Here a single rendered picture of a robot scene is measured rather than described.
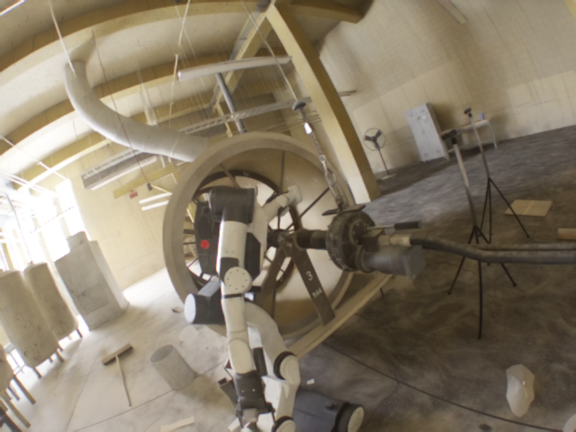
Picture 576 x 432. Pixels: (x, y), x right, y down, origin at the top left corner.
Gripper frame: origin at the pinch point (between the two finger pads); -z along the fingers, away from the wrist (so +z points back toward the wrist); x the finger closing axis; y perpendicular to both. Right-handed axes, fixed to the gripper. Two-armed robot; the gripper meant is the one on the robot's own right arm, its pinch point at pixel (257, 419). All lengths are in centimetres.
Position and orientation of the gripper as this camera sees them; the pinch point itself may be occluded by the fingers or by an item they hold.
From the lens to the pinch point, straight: 88.6
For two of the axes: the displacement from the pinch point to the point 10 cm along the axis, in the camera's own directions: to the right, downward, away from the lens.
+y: -0.9, 3.3, 9.4
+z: -1.7, -9.3, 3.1
